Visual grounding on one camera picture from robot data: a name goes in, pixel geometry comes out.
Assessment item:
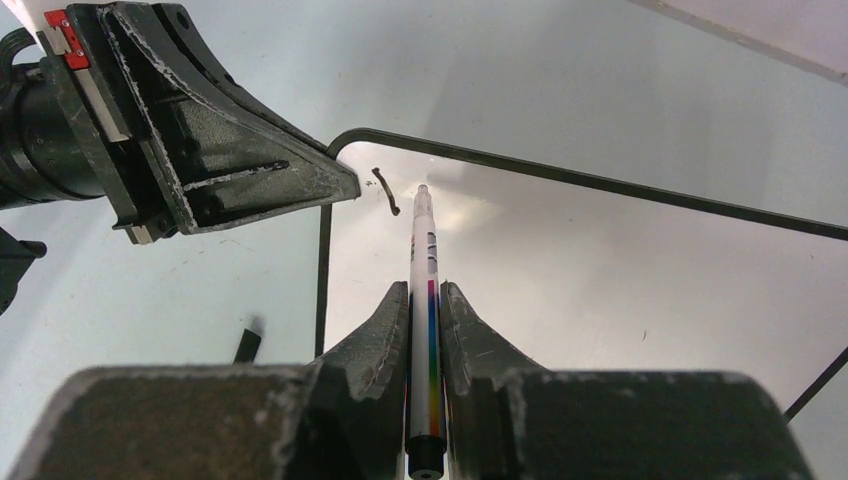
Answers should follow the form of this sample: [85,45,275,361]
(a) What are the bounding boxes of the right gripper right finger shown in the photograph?
[441,282,813,479]

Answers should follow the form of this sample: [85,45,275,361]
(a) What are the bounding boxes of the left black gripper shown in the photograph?
[1,2,361,245]

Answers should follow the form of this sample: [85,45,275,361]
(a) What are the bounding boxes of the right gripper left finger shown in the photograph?
[10,282,408,479]

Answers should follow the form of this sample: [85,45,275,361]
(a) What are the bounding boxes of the white marker pen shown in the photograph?
[405,184,447,479]

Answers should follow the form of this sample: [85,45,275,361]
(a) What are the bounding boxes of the black marker cap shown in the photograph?
[233,316,265,364]

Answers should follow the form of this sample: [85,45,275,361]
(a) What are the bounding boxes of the black framed whiteboard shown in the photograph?
[314,128,847,418]

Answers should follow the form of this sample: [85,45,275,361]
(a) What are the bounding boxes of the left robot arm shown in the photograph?
[1,1,361,245]

